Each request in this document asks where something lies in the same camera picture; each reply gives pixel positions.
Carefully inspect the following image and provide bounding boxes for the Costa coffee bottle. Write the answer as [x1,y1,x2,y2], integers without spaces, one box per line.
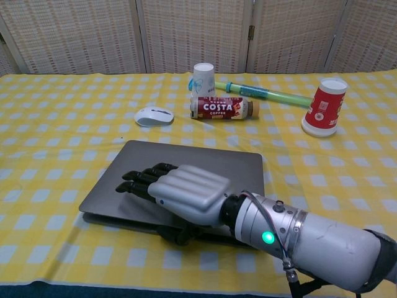
[189,96,261,120]

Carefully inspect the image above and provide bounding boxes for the woven folding screen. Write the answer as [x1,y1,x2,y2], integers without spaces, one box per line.
[0,0,397,75]

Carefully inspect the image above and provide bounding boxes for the white computer mouse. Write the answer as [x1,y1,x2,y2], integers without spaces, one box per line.
[134,106,174,127]

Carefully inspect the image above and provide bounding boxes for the yellow checkered tablecloth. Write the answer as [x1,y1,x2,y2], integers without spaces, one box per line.
[0,70,397,287]

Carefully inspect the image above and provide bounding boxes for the silver laptop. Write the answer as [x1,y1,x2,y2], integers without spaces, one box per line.
[78,140,266,249]

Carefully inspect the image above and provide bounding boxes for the red paper cup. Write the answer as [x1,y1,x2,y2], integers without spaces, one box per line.
[301,78,347,138]

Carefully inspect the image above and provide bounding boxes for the white paper cup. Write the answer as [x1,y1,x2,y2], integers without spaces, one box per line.
[188,63,216,99]

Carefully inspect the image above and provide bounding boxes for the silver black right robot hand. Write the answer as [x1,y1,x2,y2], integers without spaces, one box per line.
[115,161,232,246]

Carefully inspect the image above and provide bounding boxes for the green blue water squirter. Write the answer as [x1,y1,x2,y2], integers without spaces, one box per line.
[187,77,313,109]

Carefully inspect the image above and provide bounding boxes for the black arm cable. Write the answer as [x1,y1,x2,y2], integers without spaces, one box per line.
[287,269,320,298]

